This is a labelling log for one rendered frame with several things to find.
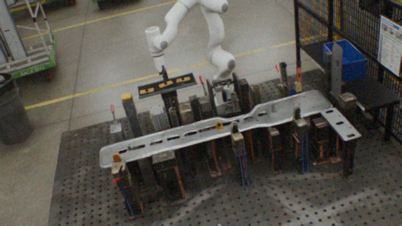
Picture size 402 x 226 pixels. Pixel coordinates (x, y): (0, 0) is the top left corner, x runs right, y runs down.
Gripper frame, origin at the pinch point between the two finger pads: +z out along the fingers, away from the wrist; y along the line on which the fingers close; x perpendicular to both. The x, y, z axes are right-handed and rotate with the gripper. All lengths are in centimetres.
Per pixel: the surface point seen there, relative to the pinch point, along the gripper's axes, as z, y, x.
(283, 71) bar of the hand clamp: 7, 31, 66
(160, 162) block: 20, 52, -23
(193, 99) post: 12.5, 17.4, 11.0
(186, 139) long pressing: 22.1, 38.7, -3.6
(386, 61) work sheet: 3, 64, 115
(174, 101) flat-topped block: 17.0, 4.9, 2.1
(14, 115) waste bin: 87, -194, -133
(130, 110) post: 15.5, -0.2, -25.9
